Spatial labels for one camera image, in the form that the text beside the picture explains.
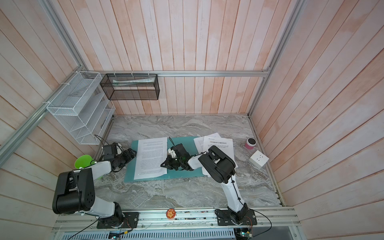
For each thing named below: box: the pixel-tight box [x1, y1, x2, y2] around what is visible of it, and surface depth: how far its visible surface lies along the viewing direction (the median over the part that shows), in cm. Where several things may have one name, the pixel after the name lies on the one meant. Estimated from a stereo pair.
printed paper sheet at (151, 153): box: [133, 137, 168, 180], surface depth 98 cm
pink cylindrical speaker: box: [245, 137, 257, 150], surface depth 100 cm
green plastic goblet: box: [74, 154, 96, 169], surface depth 80 cm
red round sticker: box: [166, 208, 176, 219], surface depth 77 cm
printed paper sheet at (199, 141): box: [193, 132, 222, 154], surface depth 106 cm
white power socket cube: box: [249, 150, 270, 169], surface depth 94 cm
